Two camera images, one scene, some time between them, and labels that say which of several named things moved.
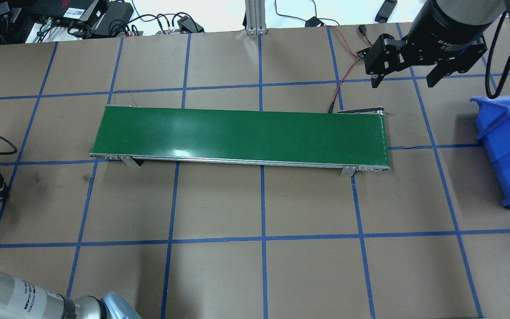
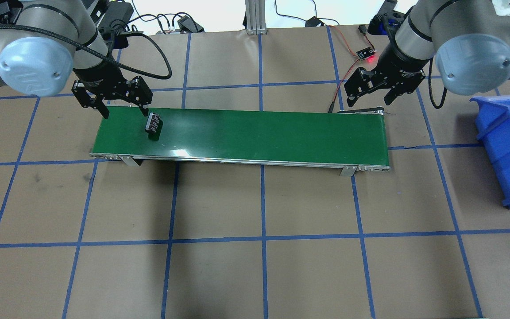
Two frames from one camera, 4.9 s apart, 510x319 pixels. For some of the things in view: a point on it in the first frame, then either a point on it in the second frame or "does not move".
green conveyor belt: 358,141 does not move
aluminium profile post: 256,21 does not move
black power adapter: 186,25 does not move
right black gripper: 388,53 → 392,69
